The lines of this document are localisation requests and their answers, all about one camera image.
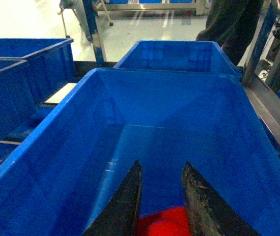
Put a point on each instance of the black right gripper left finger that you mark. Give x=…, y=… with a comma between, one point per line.
x=121, y=215

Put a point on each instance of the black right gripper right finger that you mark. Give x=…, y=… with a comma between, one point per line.
x=207, y=212

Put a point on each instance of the red toy block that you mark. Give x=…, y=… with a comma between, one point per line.
x=169, y=222

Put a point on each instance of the large blue target crate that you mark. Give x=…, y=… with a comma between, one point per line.
x=57, y=181

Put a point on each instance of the left near blue crate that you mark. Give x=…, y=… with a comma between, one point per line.
x=16, y=101

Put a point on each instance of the blue crate behind target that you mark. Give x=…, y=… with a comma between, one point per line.
x=192, y=56

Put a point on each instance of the left far blue crate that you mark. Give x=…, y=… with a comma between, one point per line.
x=50, y=60

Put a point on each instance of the person in dark clothes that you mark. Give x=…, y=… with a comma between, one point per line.
x=232, y=25

